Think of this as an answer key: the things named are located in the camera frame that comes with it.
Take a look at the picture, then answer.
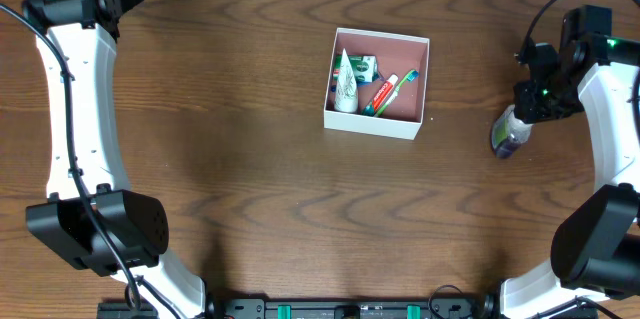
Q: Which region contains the green Dettol soap box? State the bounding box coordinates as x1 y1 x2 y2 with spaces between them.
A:
332 54 379 85

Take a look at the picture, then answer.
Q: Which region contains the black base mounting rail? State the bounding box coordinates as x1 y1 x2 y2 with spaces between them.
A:
96 297 501 319

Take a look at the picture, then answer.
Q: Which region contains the green toothbrush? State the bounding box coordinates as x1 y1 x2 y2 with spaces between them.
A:
374 69 419 117

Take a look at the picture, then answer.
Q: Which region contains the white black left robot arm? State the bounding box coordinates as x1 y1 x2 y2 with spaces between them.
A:
22 0 207 318

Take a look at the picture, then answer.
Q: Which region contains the cream leaf-print lotion tube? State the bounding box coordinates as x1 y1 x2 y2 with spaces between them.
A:
334 50 359 114

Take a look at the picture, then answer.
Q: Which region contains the clear foam pump bottle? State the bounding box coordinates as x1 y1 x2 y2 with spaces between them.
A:
490 105 533 159

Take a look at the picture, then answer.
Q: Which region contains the white box pink interior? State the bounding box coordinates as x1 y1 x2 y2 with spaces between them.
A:
323 28 430 140

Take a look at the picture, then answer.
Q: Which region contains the red white toothpaste tube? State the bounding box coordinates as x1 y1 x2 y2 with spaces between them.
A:
361 74 399 117

